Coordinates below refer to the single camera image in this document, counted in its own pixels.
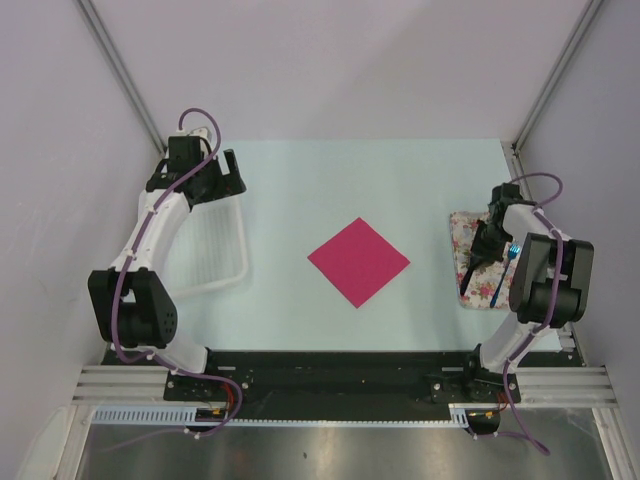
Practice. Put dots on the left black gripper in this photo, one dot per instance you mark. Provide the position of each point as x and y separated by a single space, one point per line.
227 184

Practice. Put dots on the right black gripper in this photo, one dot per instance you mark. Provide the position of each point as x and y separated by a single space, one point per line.
481 256

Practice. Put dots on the blue metallic fork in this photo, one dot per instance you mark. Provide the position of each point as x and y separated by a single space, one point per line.
512 253

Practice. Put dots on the dark blue knife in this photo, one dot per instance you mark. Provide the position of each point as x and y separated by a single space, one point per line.
475 262

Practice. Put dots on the pink paper napkin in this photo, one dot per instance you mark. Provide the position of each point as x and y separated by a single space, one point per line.
358 262

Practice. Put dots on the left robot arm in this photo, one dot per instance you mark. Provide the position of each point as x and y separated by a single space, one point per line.
135 313

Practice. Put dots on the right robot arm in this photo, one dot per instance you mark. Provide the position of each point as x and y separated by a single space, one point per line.
549 288

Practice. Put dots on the floral cloth mat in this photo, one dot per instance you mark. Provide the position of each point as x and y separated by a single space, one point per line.
463 226

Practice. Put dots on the white plastic basket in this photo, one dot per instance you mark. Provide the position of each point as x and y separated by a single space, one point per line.
209 251

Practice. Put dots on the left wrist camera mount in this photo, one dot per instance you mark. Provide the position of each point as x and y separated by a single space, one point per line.
203 133

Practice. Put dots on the white slotted cable duct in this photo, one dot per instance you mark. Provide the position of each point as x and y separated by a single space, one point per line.
191 416

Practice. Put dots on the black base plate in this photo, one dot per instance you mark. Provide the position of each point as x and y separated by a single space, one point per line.
400 385

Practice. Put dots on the aluminium frame rail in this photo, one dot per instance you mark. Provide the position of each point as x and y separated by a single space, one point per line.
120 385

